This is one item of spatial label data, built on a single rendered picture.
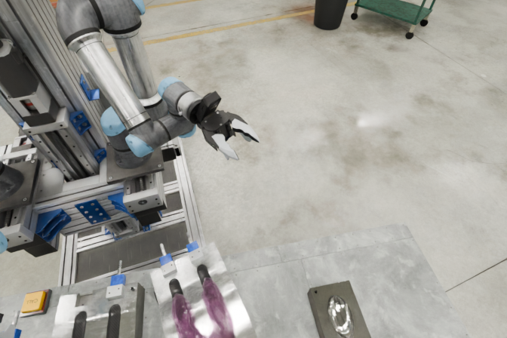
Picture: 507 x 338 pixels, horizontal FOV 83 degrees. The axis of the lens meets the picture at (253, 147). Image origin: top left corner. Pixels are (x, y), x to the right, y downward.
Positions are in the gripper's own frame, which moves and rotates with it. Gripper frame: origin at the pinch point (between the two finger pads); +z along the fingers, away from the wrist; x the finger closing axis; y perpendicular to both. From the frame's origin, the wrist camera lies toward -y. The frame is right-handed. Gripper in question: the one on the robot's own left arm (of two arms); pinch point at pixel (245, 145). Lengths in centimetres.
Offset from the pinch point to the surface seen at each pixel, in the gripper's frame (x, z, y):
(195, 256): 26, -9, 54
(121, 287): 50, -16, 48
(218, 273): 23, 1, 57
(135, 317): 52, -6, 50
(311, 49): -241, -155, 181
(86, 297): 62, -24, 52
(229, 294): 25, 11, 52
